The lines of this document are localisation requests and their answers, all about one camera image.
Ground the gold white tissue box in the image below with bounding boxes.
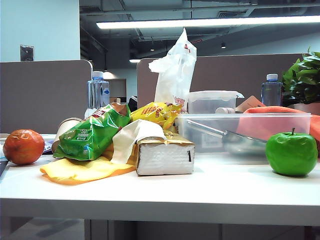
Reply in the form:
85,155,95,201
135,131,196,177

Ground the brown cardboard box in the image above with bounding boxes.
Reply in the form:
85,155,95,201
235,95,266,114

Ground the yellow chip bag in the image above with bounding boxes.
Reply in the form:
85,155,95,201
129,101,183,131

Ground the black chair back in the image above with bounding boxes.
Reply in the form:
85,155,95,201
127,95,139,113

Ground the white tissue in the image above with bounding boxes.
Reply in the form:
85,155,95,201
111,119,167,165

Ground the transparent rectangular plastic container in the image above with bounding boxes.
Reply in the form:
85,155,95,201
174,112,312,155

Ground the white plastic bag red print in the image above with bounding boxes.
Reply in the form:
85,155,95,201
148,27,198,112

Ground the clear lidded lock container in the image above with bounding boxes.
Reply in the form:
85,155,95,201
187,90,245,115

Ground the small white tube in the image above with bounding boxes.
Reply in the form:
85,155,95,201
215,106,236,115

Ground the clear water bottle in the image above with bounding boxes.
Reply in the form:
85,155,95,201
86,71,111,111
261,73,283,107

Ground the green chip bag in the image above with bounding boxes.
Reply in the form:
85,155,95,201
53,103,132,162

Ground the grey desk partition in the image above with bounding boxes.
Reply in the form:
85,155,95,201
0,59,94,135
136,52,311,111

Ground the yellow cloth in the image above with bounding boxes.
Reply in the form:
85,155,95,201
39,143,137,186

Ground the paper cup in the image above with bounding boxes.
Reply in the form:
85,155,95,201
51,117,83,153

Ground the long ceiling light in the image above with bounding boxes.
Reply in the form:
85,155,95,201
96,15,320,30

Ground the purple printed packet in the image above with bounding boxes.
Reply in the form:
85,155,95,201
43,139,55,155

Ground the orange cloth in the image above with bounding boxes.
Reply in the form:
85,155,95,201
236,105,320,158

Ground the green apple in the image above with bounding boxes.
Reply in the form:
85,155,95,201
265,127,320,177

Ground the orange mandarin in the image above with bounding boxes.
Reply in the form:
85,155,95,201
2,128,46,166

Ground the green leafy plant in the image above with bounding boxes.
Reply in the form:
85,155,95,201
281,47,320,105

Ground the white plant pot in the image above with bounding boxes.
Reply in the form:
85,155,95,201
287,101,320,116

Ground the metal wall plate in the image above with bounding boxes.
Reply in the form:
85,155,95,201
19,44,35,62

